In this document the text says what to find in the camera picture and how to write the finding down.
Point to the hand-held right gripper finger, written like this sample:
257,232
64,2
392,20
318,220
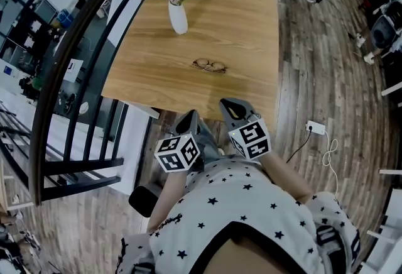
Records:
245,106
225,114

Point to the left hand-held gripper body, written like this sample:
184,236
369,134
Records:
177,153

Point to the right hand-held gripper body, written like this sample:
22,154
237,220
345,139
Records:
251,139

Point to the white star print shirt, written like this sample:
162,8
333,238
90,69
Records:
235,203

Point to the white floor sign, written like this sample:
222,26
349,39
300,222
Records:
73,70

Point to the white ceramic vase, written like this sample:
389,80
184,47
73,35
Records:
178,19

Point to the white power strip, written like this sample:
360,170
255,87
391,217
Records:
315,128

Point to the black shelf cabinet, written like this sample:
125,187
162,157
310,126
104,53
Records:
31,27

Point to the grey black office chair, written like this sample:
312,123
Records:
381,34

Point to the person's denim trousers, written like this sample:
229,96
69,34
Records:
208,144

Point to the brown eyeglasses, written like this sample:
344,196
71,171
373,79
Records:
202,63

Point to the person's left forearm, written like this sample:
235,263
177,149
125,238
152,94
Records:
166,200

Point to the black metal railing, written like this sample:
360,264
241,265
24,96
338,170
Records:
36,147

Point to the person's chest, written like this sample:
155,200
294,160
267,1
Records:
257,257

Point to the person's right forearm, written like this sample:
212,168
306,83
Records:
285,178

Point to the blue wall poster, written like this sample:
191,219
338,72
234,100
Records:
9,71

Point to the white rack frame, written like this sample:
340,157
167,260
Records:
389,225

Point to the blue storage bin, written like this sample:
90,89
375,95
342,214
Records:
64,16

